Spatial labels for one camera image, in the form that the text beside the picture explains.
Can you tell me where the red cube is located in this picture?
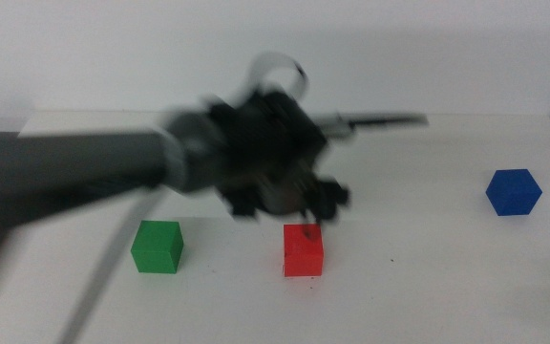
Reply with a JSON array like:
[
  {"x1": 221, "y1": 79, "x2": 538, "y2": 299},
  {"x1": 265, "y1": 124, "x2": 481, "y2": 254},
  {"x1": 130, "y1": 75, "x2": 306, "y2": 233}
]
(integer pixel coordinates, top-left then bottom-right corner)
[{"x1": 283, "y1": 223, "x2": 325, "y2": 278}]

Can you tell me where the green cube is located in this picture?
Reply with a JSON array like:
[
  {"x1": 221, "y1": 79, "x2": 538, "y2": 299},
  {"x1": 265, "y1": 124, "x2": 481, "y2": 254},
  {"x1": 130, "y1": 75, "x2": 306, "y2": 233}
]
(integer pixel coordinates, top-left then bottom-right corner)
[{"x1": 130, "y1": 220, "x2": 184, "y2": 274}]

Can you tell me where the blue cube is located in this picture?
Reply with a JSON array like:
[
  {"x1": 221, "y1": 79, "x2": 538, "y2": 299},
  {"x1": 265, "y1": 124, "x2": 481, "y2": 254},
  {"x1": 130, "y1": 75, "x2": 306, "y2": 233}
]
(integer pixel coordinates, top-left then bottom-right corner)
[{"x1": 484, "y1": 168, "x2": 543, "y2": 217}]

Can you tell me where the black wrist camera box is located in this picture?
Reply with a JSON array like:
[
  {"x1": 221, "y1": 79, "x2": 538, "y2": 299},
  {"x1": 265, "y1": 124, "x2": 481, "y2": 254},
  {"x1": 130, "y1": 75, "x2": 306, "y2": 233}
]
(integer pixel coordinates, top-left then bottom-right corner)
[{"x1": 207, "y1": 89, "x2": 329, "y2": 161}]

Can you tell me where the black grey cable plug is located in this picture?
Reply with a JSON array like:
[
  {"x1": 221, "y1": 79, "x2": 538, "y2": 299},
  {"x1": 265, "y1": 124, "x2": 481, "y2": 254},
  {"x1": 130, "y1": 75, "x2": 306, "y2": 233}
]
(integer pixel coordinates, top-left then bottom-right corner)
[{"x1": 321, "y1": 111, "x2": 430, "y2": 140}]

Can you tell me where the grey cable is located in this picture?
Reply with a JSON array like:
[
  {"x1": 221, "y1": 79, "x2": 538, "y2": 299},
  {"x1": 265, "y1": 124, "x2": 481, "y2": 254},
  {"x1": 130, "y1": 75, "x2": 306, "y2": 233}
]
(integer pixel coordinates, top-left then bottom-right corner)
[
  {"x1": 242, "y1": 51, "x2": 310, "y2": 99},
  {"x1": 57, "y1": 188, "x2": 167, "y2": 344}
]

